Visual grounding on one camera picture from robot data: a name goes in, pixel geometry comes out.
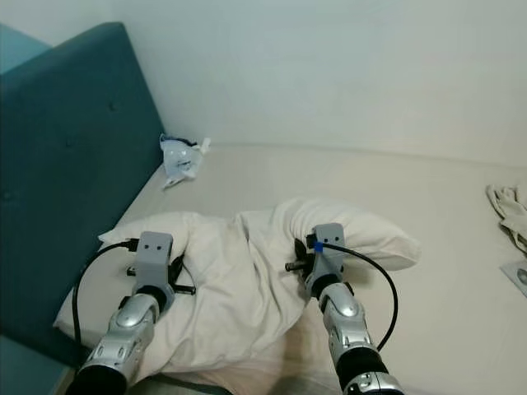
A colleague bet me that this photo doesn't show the bed with beige sheet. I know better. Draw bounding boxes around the bed with beige sheet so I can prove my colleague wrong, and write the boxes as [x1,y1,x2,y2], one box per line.
[49,144,527,395]

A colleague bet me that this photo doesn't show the white grey paper leaflet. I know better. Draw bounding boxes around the white grey paper leaflet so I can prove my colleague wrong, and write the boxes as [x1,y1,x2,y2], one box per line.
[500,259,527,299]

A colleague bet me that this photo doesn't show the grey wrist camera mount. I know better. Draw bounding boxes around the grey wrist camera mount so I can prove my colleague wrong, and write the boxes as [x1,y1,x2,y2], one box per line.
[136,231,175,293]
[306,223,347,285]

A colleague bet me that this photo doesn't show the teal upholstered headboard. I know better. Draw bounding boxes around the teal upholstered headboard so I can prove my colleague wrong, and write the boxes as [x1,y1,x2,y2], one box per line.
[0,22,167,367]

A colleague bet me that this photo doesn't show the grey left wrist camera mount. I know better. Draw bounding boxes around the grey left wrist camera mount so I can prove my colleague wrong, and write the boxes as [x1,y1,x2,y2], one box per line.
[136,231,175,293]

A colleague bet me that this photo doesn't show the beige cloth garment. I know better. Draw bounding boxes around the beige cloth garment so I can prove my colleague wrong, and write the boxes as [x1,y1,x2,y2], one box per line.
[486,184,527,252]

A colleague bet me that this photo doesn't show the crumpled clear plastic bag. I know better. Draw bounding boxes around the crumpled clear plastic bag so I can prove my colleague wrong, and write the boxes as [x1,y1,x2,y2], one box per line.
[160,133,212,188]

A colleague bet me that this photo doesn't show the cream white pillow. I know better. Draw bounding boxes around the cream white pillow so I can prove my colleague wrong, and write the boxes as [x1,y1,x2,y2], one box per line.
[54,197,422,383]

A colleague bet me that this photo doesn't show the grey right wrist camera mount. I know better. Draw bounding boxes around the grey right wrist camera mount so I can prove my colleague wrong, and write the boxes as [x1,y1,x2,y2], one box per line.
[306,223,347,285]

